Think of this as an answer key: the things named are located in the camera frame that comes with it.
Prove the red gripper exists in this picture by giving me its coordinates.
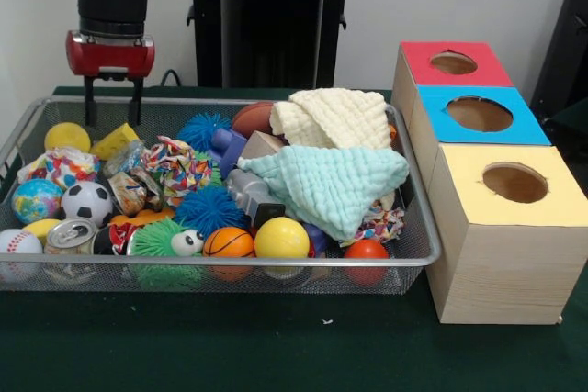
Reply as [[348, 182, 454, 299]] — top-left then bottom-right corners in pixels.
[[64, 29, 157, 128]]

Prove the yellow ball with seam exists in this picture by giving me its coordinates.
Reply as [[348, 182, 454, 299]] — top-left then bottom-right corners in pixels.
[[44, 121, 92, 153]]

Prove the cream waffle cloth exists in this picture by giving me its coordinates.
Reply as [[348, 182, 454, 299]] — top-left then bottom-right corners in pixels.
[[269, 87, 394, 150]]

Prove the mint green waffle cloth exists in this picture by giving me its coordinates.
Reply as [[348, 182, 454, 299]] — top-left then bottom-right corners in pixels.
[[237, 143, 411, 241]]

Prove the colourful knotted rope toy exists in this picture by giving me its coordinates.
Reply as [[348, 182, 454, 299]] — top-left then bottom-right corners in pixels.
[[339, 210, 406, 244]]

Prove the wooden box with three holes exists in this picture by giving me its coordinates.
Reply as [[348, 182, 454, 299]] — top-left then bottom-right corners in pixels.
[[390, 40, 588, 325]]

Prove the black and white soccer ball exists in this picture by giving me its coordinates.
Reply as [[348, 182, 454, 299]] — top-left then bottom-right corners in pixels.
[[61, 181, 115, 228]]

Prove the globe print ball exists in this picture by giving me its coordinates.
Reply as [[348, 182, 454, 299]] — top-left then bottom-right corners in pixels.
[[11, 178, 64, 225]]

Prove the silver drink can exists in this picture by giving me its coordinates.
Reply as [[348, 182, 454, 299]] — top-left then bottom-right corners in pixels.
[[44, 218, 99, 255]]

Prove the green spiky toy with eyes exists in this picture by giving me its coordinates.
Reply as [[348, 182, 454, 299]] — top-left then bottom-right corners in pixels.
[[127, 217, 206, 291]]

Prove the white baseball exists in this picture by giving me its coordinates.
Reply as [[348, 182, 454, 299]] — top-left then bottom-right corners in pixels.
[[0, 228, 44, 284]]

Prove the small orange basketball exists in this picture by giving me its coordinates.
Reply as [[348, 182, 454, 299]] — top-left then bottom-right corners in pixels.
[[202, 226, 256, 282]]

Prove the smooth yellow ball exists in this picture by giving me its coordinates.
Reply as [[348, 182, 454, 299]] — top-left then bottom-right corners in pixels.
[[254, 216, 311, 278]]

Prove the red-orange ball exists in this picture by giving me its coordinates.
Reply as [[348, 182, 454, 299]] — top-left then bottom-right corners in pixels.
[[344, 239, 390, 284]]

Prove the black cable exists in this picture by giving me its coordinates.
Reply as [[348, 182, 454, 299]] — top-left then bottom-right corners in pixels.
[[158, 69, 193, 88]]

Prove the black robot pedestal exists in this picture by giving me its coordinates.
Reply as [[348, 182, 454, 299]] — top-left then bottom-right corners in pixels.
[[176, 0, 371, 89]]

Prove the silver wire mesh bin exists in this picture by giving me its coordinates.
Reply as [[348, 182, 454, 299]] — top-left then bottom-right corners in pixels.
[[0, 95, 443, 297]]

